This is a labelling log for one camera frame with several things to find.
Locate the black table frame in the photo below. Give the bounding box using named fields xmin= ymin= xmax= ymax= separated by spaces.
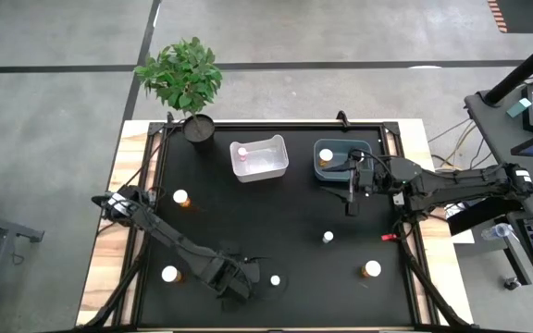
xmin=130 ymin=119 xmax=429 ymax=332

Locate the clear water bottle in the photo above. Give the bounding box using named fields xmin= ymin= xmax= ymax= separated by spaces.
xmin=480 ymin=222 xmax=516 ymax=242

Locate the black angled panel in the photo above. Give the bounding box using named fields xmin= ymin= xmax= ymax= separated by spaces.
xmin=446 ymin=196 xmax=525 ymax=237

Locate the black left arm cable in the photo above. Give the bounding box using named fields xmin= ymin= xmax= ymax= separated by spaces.
xmin=122 ymin=122 xmax=187 ymax=189

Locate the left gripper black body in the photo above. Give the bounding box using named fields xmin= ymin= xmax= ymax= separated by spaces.
xmin=200 ymin=254 xmax=262 ymax=300

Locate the black mat with orange stripes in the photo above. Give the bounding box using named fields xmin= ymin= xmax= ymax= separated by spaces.
xmin=487 ymin=0 xmax=533 ymax=34

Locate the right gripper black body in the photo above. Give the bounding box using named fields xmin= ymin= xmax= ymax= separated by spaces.
xmin=346 ymin=156 xmax=393 ymax=216

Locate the white plastic bin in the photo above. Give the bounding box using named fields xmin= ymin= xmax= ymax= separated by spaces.
xmin=229 ymin=133 xmax=291 ymax=184

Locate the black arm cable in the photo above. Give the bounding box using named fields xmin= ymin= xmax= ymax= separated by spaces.
xmin=122 ymin=122 xmax=187 ymax=189
xmin=350 ymin=147 xmax=393 ymax=180

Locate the grey side desk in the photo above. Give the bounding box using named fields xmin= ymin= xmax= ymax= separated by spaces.
xmin=463 ymin=80 xmax=533 ymax=320

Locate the blue plastic bin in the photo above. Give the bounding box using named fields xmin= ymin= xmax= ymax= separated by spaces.
xmin=313 ymin=138 xmax=374 ymax=183

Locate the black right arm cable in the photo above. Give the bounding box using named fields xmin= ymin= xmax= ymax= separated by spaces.
xmin=350 ymin=147 xmax=393 ymax=180

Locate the small teal box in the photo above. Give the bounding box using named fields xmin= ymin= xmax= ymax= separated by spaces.
xmin=505 ymin=97 xmax=533 ymax=118

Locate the black pole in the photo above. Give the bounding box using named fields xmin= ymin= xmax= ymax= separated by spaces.
xmin=482 ymin=28 xmax=533 ymax=106

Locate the potted green plant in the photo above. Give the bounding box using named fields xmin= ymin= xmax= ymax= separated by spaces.
xmin=133 ymin=35 xmax=224 ymax=144

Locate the black frame strut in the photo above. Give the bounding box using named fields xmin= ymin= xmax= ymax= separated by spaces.
xmin=396 ymin=224 xmax=471 ymax=328
xmin=81 ymin=230 xmax=152 ymax=328

